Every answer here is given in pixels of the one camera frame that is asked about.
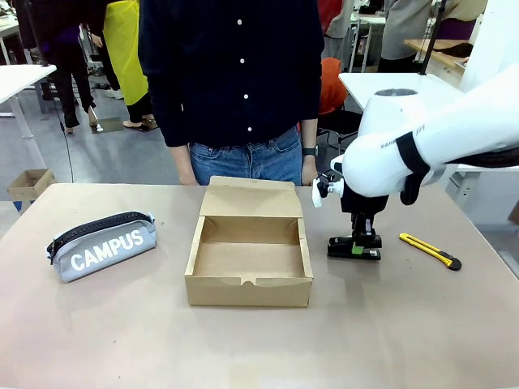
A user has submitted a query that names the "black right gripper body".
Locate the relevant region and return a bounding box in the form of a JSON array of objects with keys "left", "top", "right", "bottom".
[{"left": 339, "top": 188, "right": 391, "bottom": 216}]

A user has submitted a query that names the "yellow utility knife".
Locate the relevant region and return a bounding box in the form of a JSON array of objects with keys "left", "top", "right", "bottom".
[{"left": 398, "top": 233, "right": 462, "bottom": 272}]

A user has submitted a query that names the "grey CAMPUS pencil case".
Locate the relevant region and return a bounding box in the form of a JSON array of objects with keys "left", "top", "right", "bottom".
[{"left": 45, "top": 210, "right": 157, "bottom": 284}]

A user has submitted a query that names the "person's right forearm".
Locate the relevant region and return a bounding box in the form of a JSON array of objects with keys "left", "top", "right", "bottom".
[{"left": 167, "top": 142, "right": 195, "bottom": 176}]

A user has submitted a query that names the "person's left forearm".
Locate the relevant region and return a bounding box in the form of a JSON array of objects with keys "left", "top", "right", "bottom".
[{"left": 299, "top": 118, "right": 320, "bottom": 149}]

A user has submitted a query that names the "open brown cardboard box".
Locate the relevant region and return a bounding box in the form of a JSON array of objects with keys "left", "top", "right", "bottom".
[{"left": 184, "top": 175, "right": 314, "bottom": 308}]

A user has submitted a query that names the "small cardboard box on floor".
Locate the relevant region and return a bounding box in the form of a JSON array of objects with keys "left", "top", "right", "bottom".
[{"left": 6, "top": 168, "right": 57, "bottom": 203}]

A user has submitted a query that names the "person's left hand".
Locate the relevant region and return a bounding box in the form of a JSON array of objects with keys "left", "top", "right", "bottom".
[{"left": 301, "top": 156, "right": 320, "bottom": 187}]

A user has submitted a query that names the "white table with black pole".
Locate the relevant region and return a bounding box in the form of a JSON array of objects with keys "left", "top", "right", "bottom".
[{"left": 338, "top": 71, "right": 465, "bottom": 113}]

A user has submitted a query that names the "orange chair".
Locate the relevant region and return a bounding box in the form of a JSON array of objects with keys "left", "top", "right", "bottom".
[{"left": 318, "top": 57, "right": 362, "bottom": 153}]

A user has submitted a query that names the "wooden workbench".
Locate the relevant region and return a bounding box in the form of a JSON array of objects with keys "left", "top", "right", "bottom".
[{"left": 404, "top": 38, "right": 475, "bottom": 74}]

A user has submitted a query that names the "person in grey coat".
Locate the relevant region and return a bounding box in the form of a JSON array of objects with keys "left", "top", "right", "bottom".
[{"left": 376, "top": 0, "right": 449, "bottom": 74}]

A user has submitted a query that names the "black pole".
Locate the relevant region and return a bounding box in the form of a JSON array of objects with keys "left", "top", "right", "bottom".
[{"left": 417, "top": 0, "right": 448, "bottom": 77}]

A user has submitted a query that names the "person in navy shirt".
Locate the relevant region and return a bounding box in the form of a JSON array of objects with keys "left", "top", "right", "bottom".
[{"left": 137, "top": 0, "right": 325, "bottom": 186}]

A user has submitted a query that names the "white background desk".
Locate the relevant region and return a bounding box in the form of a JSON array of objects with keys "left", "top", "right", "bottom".
[{"left": 350, "top": 11, "right": 388, "bottom": 74}]

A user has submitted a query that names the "person in grey and red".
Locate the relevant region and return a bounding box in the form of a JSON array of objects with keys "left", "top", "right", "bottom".
[{"left": 318, "top": 0, "right": 358, "bottom": 40}]

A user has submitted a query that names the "person in purple top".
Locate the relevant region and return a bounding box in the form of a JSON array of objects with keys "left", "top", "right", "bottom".
[{"left": 435, "top": 0, "right": 490, "bottom": 41}]

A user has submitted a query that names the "white panel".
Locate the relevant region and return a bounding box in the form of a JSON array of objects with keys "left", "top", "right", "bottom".
[{"left": 460, "top": 0, "right": 519, "bottom": 96}]

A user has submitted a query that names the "person in yellow apron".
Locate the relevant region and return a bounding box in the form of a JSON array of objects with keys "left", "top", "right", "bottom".
[{"left": 91, "top": 0, "right": 159, "bottom": 133}]

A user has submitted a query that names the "person in black clothes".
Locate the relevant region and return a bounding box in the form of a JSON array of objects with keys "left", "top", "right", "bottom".
[{"left": 30, "top": 0, "right": 101, "bottom": 135}]

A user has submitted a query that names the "white table with grey legs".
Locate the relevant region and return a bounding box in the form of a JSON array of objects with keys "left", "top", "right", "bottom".
[{"left": 0, "top": 63, "right": 58, "bottom": 163}]

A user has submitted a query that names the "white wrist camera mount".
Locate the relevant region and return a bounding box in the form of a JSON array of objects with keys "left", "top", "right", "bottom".
[{"left": 311, "top": 170, "right": 345, "bottom": 209}]

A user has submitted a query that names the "thin black hanging cable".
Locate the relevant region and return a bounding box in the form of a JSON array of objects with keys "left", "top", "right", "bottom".
[{"left": 50, "top": 80, "right": 76, "bottom": 183}]

